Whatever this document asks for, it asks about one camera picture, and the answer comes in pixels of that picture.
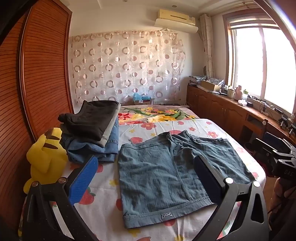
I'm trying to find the teal blue denim shorts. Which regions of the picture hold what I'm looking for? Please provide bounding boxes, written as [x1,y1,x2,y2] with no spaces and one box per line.
[118,131,254,228]

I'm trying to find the blue folded jeans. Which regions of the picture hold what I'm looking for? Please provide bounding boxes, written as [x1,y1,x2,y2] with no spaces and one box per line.
[60,119,119,164]

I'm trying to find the yellow plush toy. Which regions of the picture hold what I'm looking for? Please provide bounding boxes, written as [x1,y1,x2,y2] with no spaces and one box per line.
[23,128,69,194]

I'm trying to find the long wooden side cabinet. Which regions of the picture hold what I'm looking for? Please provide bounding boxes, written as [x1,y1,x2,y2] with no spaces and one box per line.
[186,85,295,146]

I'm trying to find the black folded pants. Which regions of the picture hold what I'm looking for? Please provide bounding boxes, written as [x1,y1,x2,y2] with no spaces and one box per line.
[58,100,119,142]

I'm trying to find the pink figurine on sill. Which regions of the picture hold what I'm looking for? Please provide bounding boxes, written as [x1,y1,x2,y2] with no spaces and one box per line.
[234,85,243,101]

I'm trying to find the white cup on cabinet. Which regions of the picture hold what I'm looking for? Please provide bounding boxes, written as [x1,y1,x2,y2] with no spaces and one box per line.
[227,88,235,98]

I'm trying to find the cardboard box on cabinet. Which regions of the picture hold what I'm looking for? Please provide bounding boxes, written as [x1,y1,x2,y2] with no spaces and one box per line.
[201,80,221,91]

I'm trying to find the wooden framed window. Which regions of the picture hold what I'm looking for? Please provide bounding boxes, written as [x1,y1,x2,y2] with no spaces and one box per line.
[223,9,295,115]

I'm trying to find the blue item on headboard box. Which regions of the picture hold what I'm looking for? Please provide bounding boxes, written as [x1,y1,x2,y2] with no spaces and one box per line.
[133,93,153,105]

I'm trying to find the brown louvered wooden wardrobe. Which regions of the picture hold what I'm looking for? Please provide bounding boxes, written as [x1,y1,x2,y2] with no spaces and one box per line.
[1,1,73,234]

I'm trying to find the pink circle pattern curtain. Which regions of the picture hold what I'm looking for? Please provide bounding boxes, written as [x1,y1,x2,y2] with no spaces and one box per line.
[69,30,186,106]

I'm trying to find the white patterned window drape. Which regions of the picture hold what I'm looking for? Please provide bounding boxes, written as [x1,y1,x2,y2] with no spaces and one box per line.
[200,14,214,78]

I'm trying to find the white wall air conditioner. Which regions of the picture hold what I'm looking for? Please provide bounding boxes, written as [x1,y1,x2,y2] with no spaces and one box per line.
[154,9,198,34]

